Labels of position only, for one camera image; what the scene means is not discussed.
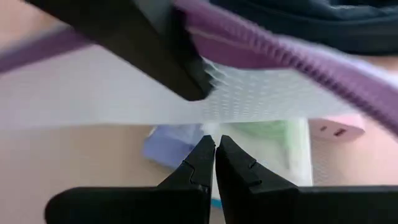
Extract dark blue backpack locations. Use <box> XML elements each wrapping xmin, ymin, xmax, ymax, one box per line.
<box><xmin>211</xmin><ymin>0</ymin><xmax>398</xmax><ymax>55</ymax></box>

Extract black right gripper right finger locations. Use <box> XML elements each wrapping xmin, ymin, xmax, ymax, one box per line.
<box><xmin>215</xmin><ymin>135</ymin><xmax>398</xmax><ymax>224</ymax></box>

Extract pale pink bar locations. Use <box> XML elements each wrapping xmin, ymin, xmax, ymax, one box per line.
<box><xmin>309</xmin><ymin>114</ymin><xmax>366</xmax><ymax>141</ymax></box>

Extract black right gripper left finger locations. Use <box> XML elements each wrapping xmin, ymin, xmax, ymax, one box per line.
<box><xmin>45</xmin><ymin>135</ymin><xmax>216</xmax><ymax>224</ymax></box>

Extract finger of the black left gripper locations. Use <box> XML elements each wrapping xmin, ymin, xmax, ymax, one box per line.
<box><xmin>167</xmin><ymin>9</ymin><xmax>215</xmax><ymax>98</ymax></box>
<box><xmin>24</xmin><ymin>0</ymin><xmax>200</xmax><ymax>102</ymax></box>

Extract blue tissue packet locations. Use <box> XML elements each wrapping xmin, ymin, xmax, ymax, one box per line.
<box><xmin>142</xmin><ymin>124</ymin><xmax>206</xmax><ymax>170</ymax></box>

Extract white mesh pouch purple trim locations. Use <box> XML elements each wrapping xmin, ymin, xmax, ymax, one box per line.
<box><xmin>0</xmin><ymin>0</ymin><xmax>398</xmax><ymax>187</ymax></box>

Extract clear packet green contents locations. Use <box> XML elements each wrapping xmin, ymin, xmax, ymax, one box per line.
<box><xmin>214</xmin><ymin>119</ymin><xmax>313</xmax><ymax>187</ymax></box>

